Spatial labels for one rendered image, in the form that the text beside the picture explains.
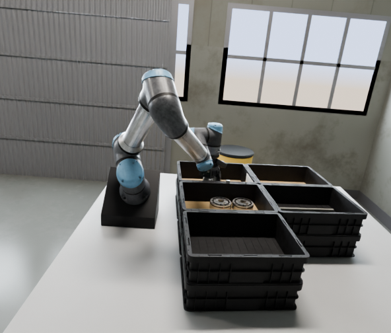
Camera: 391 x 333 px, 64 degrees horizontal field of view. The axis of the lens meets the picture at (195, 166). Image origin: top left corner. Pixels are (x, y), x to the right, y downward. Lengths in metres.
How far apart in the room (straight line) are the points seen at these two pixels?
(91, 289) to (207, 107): 2.63
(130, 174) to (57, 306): 0.56
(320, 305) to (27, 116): 3.46
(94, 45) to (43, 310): 2.84
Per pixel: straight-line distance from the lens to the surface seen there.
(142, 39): 3.48
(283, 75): 3.58
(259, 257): 1.04
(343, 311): 1.32
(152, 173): 1.62
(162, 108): 1.08
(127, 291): 1.22
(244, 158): 3.09
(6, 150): 4.22
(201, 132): 1.48
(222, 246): 1.24
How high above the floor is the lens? 1.51
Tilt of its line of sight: 20 degrees down
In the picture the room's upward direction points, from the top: 5 degrees clockwise
